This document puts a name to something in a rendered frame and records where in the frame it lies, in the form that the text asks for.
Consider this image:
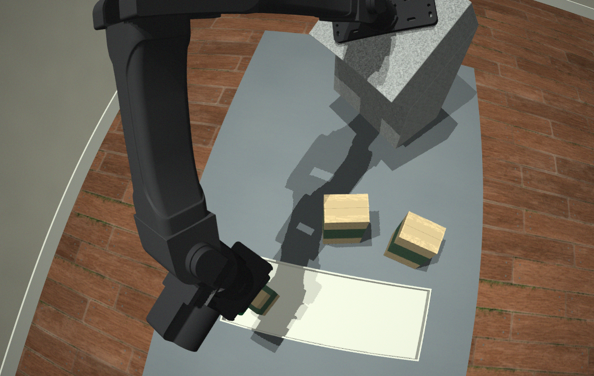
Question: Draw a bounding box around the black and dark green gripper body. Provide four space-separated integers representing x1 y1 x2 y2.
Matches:
213 241 273 321

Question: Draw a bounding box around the tan box with dark green band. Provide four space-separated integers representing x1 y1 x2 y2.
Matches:
384 211 446 269
322 194 369 244
249 285 280 316

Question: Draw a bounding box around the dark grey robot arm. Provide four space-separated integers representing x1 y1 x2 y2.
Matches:
92 0 438 352

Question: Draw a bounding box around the white shallow tray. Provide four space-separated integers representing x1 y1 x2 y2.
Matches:
220 257 432 361

